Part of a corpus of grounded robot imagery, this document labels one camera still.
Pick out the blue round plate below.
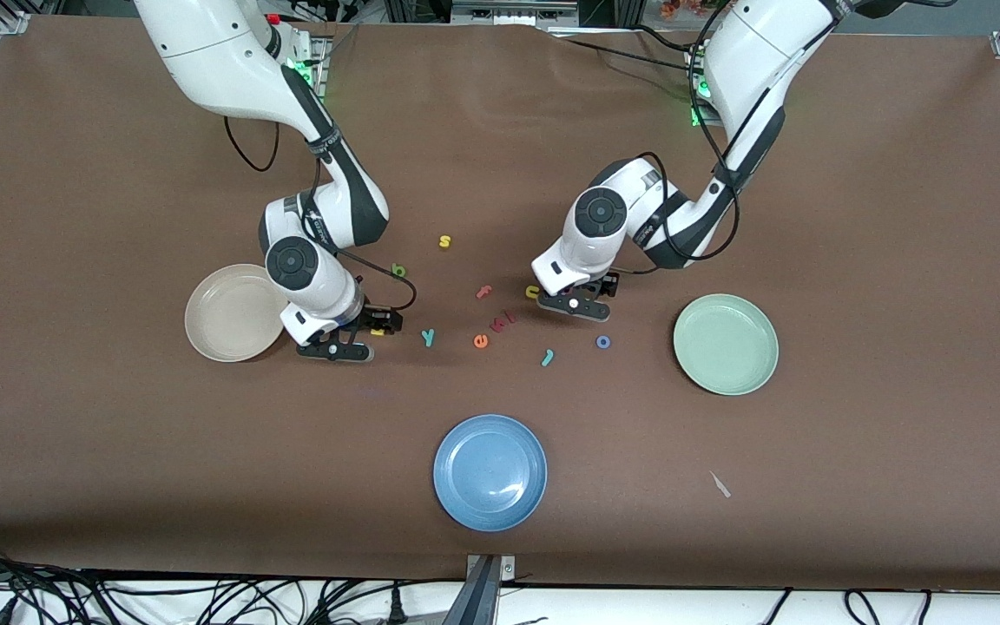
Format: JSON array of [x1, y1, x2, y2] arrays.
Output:
[[432, 413, 549, 532]]

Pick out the orange dried flowers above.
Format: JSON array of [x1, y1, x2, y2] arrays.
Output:
[[661, 0, 731, 20]]

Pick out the black cable on cover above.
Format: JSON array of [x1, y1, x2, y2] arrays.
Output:
[[552, 24, 705, 79]]

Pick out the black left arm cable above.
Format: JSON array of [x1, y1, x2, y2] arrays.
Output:
[[630, 0, 852, 274]]

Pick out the light green round plate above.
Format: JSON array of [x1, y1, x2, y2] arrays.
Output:
[[672, 293, 780, 397]]

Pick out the brown table cover sheet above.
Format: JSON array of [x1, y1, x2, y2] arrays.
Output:
[[0, 16, 1000, 591]]

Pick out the beige round plate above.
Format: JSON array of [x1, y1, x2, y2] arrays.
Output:
[[184, 263, 288, 363]]

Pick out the grey metal camera bracket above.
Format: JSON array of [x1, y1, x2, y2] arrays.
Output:
[[465, 554, 516, 625]]

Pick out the grey metal frame block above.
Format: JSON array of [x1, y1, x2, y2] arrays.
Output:
[[451, 0, 579, 27]]

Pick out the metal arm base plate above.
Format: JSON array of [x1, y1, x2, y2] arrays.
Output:
[[309, 35, 332, 96], [687, 48, 711, 128]]

